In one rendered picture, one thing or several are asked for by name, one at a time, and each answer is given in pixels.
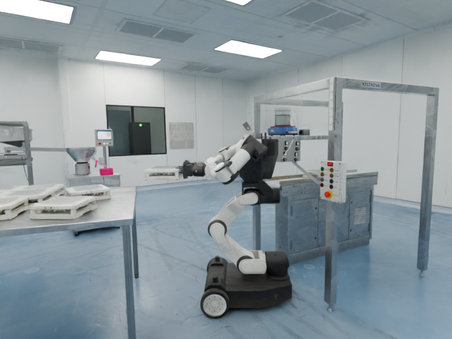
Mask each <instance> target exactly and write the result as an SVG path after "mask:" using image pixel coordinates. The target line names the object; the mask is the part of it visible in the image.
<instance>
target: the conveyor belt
mask: <svg viewBox="0 0 452 339"><path fill-rule="evenodd" d="M372 176H378V175H372ZM360 177H367V176H359V177H353V178H360ZM297 179H304V178H294V179H287V180H297ZM346 179H349V178H346ZM279 181H283V180H273V181H266V183H267V184H268V185H269V186H270V187H271V188H278V189H279V190H281V189H280V186H286V185H292V184H283V185H279ZM304 183H311V182H302V183H296V184H304Z"/></svg>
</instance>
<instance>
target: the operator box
mask: <svg viewBox="0 0 452 339"><path fill-rule="evenodd" d="M328 162H333V167H332V166H328ZM321 167H324V171H321V172H323V173H324V176H323V177H322V176H321V178H324V181H323V182H321V181H320V183H324V185H327V186H324V187H320V198H321V199H324V200H329V201H332V202H337V203H343V202H346V168H347V166H346V162H343V161H327V160H325V161H321ZM331 167H332V168H333V169H334V170H336V171H333V172H330V170H329V169H330V168H331ZM330 174H333V175H334V177H333V178H331V177H330ZM335 176H337V177H335ZM330 179H333V181H336V182H333V184H332V185H333V189H330V184H331V183H330ZM337 182H338V183H337ZM335 187H336V188H335ZM328 190H330V191H332V194H333V196H332V197H331V198H326V197H325V195H324V194H325V192H327V191H328ZM338 196H339V197H338Z"/></svg>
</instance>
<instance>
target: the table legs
mask: <svg viewBox="0 0 452 339"><path fill-rule="evenodd" d="M132 238H133V263H134V276H135V278H138V277H139V261H138V247H137V222H136V208H135V217H134V224H133V225H132ZM122 242H123V255H124V278H125V290H126V313H127V326H128V339H136V325H135V301H134V289H133V263H132V251H131V238H130V225H122Z"/></svg>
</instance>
